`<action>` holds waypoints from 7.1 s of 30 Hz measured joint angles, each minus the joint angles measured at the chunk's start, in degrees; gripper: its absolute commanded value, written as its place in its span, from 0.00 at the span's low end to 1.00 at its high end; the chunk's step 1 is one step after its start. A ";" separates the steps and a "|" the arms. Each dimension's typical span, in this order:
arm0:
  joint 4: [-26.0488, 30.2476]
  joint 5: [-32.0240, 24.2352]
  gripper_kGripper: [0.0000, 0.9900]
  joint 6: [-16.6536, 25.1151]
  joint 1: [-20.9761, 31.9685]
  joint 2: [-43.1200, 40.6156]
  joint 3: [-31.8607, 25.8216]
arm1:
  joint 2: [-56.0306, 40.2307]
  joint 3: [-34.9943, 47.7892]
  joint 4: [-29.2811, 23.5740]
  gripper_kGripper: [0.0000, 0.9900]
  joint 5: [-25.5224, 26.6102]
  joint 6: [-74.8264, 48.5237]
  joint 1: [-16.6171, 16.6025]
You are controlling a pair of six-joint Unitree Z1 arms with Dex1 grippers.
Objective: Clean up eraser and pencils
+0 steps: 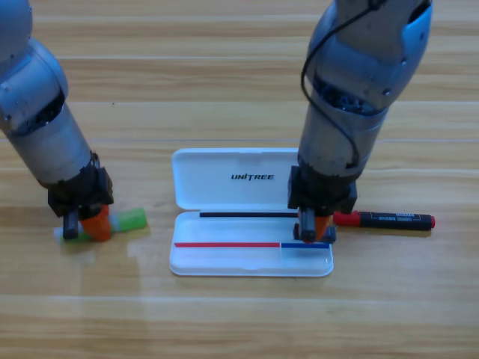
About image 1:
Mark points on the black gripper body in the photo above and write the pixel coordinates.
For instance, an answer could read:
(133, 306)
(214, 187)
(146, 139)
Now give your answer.
(322, 194)
(82, 188)

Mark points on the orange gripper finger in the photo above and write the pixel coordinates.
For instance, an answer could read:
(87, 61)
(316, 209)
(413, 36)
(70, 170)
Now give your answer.
(98, 228)
(105, 210)
(322, 226)

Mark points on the green highlighter pen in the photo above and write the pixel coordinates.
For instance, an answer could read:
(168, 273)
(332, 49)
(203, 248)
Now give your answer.
(131, 218)

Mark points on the red and black marker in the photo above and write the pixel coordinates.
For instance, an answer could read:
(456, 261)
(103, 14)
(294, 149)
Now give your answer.
(393, 220)

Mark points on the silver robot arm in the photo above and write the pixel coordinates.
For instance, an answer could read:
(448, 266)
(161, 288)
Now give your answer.
(37, 112)
(359, 75)

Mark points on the white open pencil case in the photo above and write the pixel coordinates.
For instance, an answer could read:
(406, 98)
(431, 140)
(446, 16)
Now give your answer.
(232, 258)

